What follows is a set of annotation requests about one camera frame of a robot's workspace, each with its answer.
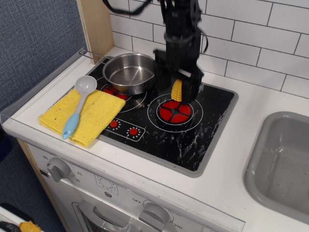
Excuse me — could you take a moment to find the left red stove knob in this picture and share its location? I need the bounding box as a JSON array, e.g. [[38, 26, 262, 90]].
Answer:
[[109, 120, 118, 128]]

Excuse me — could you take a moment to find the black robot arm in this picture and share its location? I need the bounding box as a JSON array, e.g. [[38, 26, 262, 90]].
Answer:
[[154, 0, 203, 103]]

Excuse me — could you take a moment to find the right red stove knob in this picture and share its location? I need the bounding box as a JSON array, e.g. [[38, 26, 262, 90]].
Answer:
[[129, 128, 138, 136]]

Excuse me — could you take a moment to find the grey sink basin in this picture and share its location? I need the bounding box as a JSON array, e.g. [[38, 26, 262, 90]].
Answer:
[[244, 112, 309, 224]]

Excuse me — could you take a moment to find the yellow folded cloth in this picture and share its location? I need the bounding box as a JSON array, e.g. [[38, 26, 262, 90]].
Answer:
[[39, 89, 126, 147]]

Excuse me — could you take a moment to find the right grey oven dial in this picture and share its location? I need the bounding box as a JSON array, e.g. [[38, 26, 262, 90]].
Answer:
[[139, 203, 170, 232]]

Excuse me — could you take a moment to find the yellow toy corn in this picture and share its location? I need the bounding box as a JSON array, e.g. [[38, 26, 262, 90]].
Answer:
[[171, 79, 182, 102]]

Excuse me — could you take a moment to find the left grey oven dial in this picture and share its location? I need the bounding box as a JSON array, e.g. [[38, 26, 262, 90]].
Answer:
[[47, 158, 71, 183]]

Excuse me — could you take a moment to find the yellow object at corner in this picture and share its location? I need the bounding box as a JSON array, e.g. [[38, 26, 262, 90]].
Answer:
[[18, 221, 42, 232]]

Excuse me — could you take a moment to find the black toy stovetop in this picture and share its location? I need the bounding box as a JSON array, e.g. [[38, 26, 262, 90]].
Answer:
[[86, 65, 239, 178]]

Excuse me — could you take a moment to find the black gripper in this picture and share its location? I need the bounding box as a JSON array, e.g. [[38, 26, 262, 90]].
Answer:
[[154, 31, 203, 104]]

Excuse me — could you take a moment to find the grey oven dial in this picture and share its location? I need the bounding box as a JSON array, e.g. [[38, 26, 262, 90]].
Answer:
[[139, 203, 170, 232], [47, 158, 71, 183]]

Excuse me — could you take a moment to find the grey spoon with blue handle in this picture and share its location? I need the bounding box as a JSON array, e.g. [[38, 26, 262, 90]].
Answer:
[[62, 75, 97, 139]]

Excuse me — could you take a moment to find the white toy oven front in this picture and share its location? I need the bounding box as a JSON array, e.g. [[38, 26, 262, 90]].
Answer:
[[28, 145, 245, 232]]

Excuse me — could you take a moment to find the red stove knob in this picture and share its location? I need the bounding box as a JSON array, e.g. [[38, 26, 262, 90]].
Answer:
[[109, 120, 118, 128], [129, 128, 138, 136]]

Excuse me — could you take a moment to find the wooden side post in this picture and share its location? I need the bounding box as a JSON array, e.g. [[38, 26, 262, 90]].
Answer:
[[76, 0, 114, 64]]

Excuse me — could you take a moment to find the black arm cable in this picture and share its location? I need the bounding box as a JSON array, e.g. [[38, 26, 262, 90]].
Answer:
[[102, 0, 154, 15]]

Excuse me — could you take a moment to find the small steel pot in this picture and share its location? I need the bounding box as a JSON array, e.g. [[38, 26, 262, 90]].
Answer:
[[79, 49, 155, 96]]

